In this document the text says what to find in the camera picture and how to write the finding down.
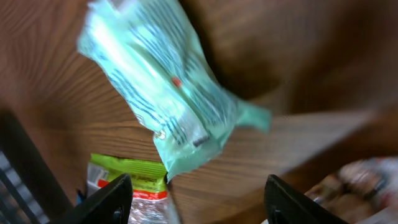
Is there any grey plastic basket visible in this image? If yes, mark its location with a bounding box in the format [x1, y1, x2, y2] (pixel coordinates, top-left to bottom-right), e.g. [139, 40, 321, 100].
[1, 112, 73, 220]

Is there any blue snack bar wrapper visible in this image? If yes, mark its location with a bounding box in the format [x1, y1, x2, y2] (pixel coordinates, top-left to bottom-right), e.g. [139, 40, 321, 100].
[76, 190, 86, 205]

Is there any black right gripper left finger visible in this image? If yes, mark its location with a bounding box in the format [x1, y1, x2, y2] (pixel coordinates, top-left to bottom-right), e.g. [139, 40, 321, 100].
[49, 174, 133, 224]

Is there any green snack bag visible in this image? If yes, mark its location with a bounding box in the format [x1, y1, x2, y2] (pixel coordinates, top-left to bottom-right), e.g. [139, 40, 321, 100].
[86, 154, 181, 224]

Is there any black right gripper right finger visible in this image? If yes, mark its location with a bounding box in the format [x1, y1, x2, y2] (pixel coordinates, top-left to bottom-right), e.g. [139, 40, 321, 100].
[264, 174, 348, 224]

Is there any mint green snack packet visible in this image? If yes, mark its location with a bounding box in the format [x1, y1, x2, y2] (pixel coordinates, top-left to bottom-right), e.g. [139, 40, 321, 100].
[78, 0, 271, 179]

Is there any beige cookie bag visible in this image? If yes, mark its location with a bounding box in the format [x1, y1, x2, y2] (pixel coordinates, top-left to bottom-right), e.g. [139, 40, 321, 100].
[304, 157, 397, 224]

